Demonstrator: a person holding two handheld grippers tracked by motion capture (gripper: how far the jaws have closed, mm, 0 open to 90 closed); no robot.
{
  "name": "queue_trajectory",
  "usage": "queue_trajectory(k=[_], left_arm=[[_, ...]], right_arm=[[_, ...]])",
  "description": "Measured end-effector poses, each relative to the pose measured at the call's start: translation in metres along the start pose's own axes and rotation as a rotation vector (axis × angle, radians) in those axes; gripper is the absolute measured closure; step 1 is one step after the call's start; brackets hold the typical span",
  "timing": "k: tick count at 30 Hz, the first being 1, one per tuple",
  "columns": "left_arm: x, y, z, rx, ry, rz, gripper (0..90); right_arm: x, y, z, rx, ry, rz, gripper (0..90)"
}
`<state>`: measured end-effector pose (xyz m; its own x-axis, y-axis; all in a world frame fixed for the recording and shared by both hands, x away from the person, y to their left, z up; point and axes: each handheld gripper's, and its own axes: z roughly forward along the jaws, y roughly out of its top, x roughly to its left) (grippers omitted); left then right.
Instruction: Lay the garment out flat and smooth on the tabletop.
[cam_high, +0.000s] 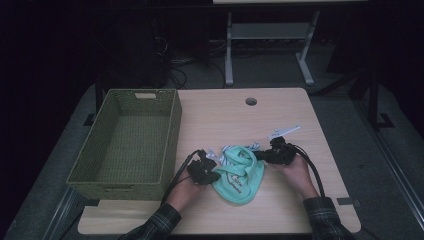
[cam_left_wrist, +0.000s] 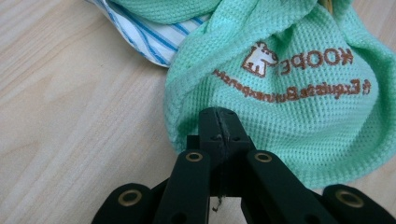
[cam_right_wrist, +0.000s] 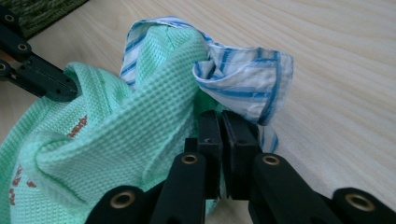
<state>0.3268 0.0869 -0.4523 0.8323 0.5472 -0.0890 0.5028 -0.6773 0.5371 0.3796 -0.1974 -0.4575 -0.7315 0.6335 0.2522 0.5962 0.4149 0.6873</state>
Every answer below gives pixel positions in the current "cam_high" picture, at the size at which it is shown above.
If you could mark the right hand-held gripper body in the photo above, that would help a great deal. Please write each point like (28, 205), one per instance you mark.
(281, 151)

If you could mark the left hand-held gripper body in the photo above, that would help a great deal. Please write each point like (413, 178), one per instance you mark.
(200, 168)

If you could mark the mint green striped-trim garment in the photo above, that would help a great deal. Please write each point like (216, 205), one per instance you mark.
(238, 178)

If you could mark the green woven basket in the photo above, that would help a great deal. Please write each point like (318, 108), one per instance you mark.
(133, 140)

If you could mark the person's right hand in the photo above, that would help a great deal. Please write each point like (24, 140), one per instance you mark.
(298, 176)

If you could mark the person's left hand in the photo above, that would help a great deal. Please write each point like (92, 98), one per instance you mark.
(183, 195)

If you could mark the grey tape strip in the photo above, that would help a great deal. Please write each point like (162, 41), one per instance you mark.
(348, 202)

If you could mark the black metal stand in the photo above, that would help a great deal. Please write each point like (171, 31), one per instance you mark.
(373, 96)

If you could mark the white metal stand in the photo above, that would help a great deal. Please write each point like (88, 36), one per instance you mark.
(266, 31)

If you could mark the grey metal floor rail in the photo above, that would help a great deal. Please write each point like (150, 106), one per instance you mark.
(396, 166)
(61, 213)

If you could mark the black table leg bracket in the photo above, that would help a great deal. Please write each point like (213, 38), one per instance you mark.
(95, 106)

